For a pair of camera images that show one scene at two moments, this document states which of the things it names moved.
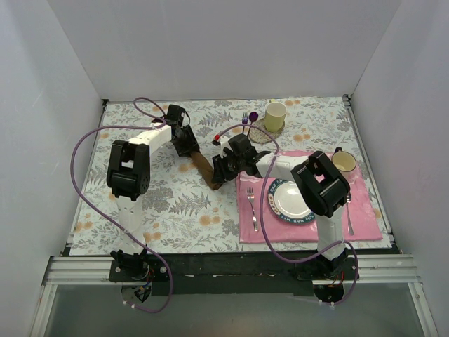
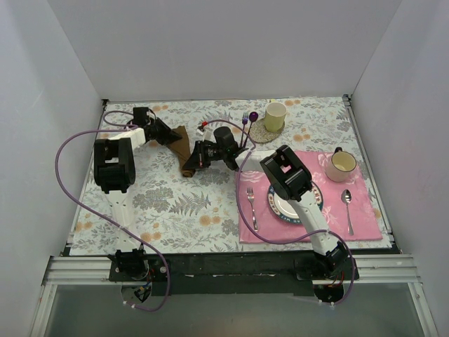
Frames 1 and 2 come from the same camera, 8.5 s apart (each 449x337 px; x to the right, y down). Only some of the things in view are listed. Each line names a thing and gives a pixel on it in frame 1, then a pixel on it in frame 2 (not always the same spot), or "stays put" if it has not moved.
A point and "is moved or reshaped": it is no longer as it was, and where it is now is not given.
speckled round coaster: x=259 y=135 stays put
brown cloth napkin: x=198 y=161 is moved or reshaped
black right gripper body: x=222 y=168 -> x=200 y=159
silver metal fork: x=251 y=196 stays put
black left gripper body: x=187 y=144 -> x=162 y=132
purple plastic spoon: x=253 y=117 stays put
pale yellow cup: x=275 y=113 stays put
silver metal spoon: x=349 y=223 stays put
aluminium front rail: x=94 y=270 stays put
